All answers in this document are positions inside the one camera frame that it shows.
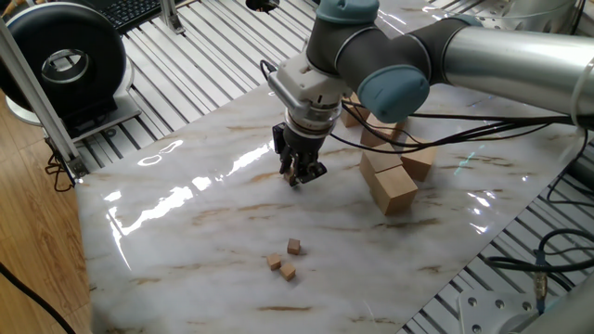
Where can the glossy marble pattern mat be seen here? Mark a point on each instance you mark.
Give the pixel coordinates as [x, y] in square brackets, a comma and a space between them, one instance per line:
[185, 232]

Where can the black computer keyboard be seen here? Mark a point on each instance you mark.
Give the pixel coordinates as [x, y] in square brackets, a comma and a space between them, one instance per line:
[134, 11]

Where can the short aluminium post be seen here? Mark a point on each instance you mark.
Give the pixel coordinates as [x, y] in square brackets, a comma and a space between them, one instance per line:
[171, 16]

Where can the small wooden cube block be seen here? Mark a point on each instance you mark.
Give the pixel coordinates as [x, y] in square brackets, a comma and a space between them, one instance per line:
[287, 271]
[293, 246]
[288, 176]
[274, 261]

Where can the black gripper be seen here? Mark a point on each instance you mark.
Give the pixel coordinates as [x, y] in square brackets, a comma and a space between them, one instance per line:
[301, 141]

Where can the aluminium frame post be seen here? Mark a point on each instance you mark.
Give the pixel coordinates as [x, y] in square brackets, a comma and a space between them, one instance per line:
[42, 106]

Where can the silver perforated mount plate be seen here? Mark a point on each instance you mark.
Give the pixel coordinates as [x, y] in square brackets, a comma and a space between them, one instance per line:
[510, 11]

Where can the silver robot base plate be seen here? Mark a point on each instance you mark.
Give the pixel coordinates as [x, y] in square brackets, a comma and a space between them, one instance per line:
[487, 315]

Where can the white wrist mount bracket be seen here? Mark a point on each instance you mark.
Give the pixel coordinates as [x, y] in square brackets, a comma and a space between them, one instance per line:
[301, 81]

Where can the large wooden cube block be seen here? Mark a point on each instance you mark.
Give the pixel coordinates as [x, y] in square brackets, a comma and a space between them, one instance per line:
[401, 126]
[378, 160]
[352, 117]
[376, 134]
[417, 162]
[393, 192]

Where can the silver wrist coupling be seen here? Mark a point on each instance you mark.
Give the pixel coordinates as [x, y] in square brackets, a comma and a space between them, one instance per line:
[312, 116]

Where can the grey device base plate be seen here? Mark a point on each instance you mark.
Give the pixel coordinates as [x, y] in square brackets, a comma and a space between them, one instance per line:
[123, 116]

